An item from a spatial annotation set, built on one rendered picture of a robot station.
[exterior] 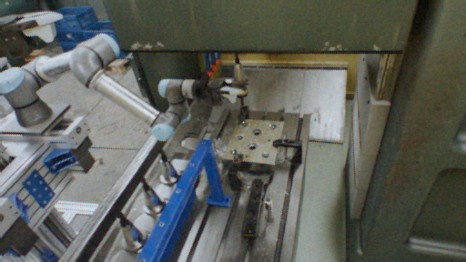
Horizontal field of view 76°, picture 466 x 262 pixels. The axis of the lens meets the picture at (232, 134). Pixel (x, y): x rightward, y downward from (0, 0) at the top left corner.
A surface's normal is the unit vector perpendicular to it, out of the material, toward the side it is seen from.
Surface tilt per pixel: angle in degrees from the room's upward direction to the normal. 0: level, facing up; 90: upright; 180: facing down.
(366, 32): 90
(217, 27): 90
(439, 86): 90
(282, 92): 24
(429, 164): 90
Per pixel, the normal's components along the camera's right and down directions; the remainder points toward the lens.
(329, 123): -0.22, -0.43
